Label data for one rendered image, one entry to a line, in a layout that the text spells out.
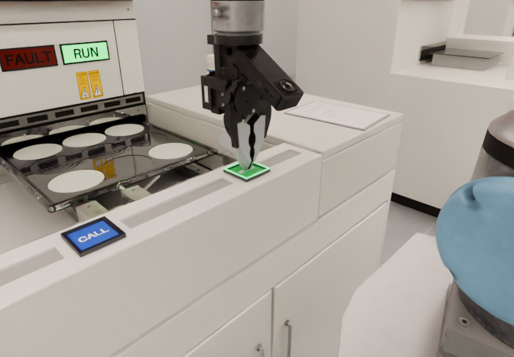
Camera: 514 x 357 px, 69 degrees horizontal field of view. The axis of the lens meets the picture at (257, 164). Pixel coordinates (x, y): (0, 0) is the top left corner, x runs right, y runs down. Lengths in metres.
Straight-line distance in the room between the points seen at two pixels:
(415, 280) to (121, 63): 0.87
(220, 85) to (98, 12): 0.57
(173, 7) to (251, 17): 2.46
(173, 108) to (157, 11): 1.92
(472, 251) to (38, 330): 0.41
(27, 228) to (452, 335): 0.73
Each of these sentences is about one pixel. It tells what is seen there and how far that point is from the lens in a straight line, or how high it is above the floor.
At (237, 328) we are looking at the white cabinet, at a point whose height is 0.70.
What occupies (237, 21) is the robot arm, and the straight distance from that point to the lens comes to 0.54.
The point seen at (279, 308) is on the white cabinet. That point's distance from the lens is 0.79.
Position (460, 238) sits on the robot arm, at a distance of 0.32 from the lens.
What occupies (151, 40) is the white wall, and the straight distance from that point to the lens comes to 2.89.
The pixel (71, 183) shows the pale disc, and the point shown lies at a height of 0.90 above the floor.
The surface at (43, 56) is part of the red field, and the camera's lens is 1.03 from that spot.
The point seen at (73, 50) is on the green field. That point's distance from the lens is 1.05.
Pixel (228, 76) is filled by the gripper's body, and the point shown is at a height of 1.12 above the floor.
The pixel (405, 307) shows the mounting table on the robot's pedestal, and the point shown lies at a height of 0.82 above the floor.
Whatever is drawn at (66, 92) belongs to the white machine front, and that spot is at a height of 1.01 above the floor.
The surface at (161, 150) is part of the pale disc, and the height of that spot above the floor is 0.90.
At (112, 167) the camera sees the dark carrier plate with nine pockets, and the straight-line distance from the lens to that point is 0.85.
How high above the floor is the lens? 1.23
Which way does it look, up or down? 24 degrees down
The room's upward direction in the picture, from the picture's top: straight up
